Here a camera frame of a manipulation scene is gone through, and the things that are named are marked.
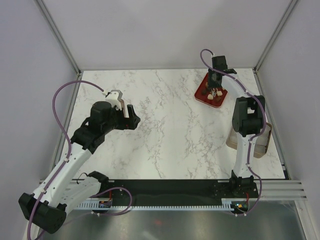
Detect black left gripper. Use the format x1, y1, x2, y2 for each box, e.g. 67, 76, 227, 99
102, 104, 140, 134

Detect steel tongs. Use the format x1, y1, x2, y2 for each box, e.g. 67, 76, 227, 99
211, 88, 217, 98

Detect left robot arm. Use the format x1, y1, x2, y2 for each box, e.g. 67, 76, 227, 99
18, 100, 141, 234

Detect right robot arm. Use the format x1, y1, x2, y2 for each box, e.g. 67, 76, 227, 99
208, 67, 266, 198

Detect white square chocolate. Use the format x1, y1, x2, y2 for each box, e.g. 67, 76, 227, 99
216, 91, 223, 97

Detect beige chocolate box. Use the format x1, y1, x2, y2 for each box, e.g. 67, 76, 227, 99
226, 122, 272, 159

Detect beige box lid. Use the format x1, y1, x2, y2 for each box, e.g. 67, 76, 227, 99
120, 99, 129, 118

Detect red square tray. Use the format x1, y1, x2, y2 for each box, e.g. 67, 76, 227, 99
194, 73, 228, 108

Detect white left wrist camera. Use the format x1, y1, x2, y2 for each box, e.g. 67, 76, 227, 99
102, 89, 123, 111

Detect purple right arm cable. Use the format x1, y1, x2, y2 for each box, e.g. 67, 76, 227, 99
200, 48, 266, 217

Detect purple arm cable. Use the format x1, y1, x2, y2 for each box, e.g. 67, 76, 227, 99
200, 48, 266, 217
27, 80, 105, 238

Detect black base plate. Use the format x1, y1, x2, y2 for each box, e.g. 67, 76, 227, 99
99, 179, 258, 207

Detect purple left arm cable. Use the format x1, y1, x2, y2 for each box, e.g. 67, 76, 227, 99
27, 80, 105, 238

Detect aluminium frame left post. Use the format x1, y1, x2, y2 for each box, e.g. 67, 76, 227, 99
34, 0, 82, 76

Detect aluminium frame post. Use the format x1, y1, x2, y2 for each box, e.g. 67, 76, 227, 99
253, 0, 300, 74
34, 0, 82, 76

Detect aluminium frame right post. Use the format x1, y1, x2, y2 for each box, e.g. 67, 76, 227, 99
253, 0, 300, 74

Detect white cable duct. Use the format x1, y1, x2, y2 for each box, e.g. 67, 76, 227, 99
75, 198, 249, 211

